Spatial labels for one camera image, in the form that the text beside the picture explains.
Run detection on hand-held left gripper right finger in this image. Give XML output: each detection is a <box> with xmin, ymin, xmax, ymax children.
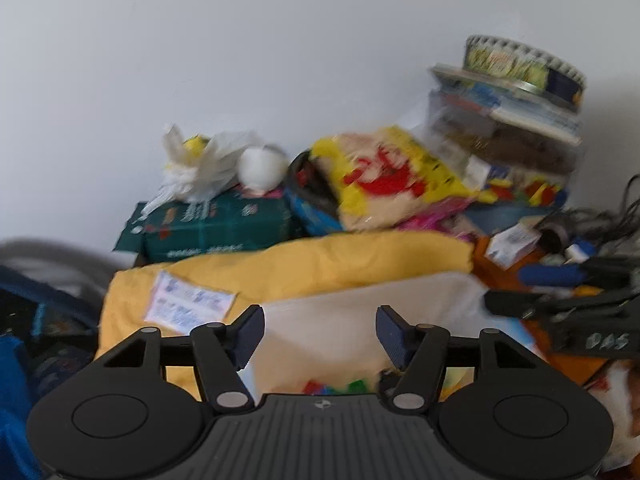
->
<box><xmin>375</xmin><ymin>305</ymin><xmax>538</xmax><ymax>413</ymax></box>

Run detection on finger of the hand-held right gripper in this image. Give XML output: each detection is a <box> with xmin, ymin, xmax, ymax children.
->
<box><xmin>484</xmin><ymin>290</ymin><xmax>608</xmax><ymax>322</ymax></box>
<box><xmin>517</xmin><ymin>256</ymin><xmax>640</xmax><ymax>292</ymax></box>

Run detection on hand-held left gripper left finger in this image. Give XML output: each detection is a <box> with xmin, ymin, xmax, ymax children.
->
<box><xmin>102</xmin><ymin>304</ymin><xmax>266</xmax><ymax>413</ymax></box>

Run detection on translucent plastic container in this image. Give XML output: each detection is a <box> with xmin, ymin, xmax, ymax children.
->
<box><xmin>252</xmin><ymin>272</ymin><xmax>501</xmax><ymax>403</ymax></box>

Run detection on small white blue bottle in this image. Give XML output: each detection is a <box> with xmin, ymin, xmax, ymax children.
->
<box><xmin>565</xmin><ymin>241</ymin><xmax>598</xmax><ymax>263</ymax></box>

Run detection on black round object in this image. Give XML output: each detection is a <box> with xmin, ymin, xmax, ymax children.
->
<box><xmin>537</xmin><ymin>222</ymin><xmax>571</xmax><ymax>253</ymax></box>

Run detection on orange cloth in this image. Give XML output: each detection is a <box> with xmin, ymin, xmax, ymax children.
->
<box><xmin>472</xmin><ymin>237</ymin><xmax>608</xmax><ymax>386</ymax></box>

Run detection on small white box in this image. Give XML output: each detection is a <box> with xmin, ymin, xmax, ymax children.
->
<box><xmin>485</xmin><ymin>225</ymin><xmax>538</xmax><ymax>267</ymax></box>

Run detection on white paper label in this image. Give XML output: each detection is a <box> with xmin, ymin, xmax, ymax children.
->
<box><xmin>144</xmin><ymin>270</ymin><xmax>238</xmax><ymax>336</ymax></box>

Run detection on pile of colourful blocks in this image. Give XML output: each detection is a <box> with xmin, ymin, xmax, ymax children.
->
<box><xmin>302</xmin><ymin>376</ymin><xmax>377</xmax><ymax>397</ymax></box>

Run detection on colourful printed box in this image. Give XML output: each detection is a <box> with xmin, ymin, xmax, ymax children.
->
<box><xmin>482</xmin><ymin>175</ymin><xmax>568</xmax><ymax>208</ymax></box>

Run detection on yellow cloth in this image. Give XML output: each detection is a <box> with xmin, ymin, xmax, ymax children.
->
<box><xmin>97</xmin><ymin>232</ymin><xmax>476</xmax><ymax>401</ymax></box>

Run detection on green cardboard box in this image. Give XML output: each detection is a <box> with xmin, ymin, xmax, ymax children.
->
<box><xmin>111</xmin><ymin>187</ymin><xmax>296</xmax><ymax>263</ymax></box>

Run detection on pink snack packet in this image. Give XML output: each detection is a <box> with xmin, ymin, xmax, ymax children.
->
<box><xmin>397</xmin><ymin>199</ymin><xmax>482</xmax><ymax>235</ymax></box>

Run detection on stack of books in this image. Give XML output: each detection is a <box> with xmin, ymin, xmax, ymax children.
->
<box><xmin>427</xmin><ymin>64</ymin><xmax>583</xmax><ymax>176</ymax></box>

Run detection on yellow snack bag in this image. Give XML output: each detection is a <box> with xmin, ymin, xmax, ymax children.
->
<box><xmin>309</xmin><ymin>126</ymin><xmax>496</xmax><ymax>233</ymax></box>

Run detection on white ball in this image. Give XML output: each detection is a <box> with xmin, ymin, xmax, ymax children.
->
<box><xmin>237</xmin><ymin>144</ymin><xmax>290</xmax><ymax>193</ymax></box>

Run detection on white plastic bag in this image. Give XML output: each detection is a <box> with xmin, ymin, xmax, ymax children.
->
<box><xmin>142</xmin><ymin>124</ymin><xmax>261</xmax><ymax>216</ymax></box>

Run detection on dark backpack blue trim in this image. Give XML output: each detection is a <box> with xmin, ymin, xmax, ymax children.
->
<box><xmin>0</xmin><ymin>265</ymin><xmax>101</xmax><ymax>403</ymax></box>

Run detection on round printed tin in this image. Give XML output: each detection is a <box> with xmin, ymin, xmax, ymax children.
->
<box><xmin>462</xmin><ymin>35</ymin><xmax>587</xmax><ymax>108</ymax></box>

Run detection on blue cloth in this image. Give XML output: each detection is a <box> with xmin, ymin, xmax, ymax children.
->
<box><xmin>0</xmin><ymin>335</ymin><xmax>43</xmax><ymax>480</ymax></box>

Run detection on black cables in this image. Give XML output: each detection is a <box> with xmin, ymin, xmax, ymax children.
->
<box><xmin>540</xmin><ymin>175</ymin><xmax>640</xmax><ymax>261</ymax></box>

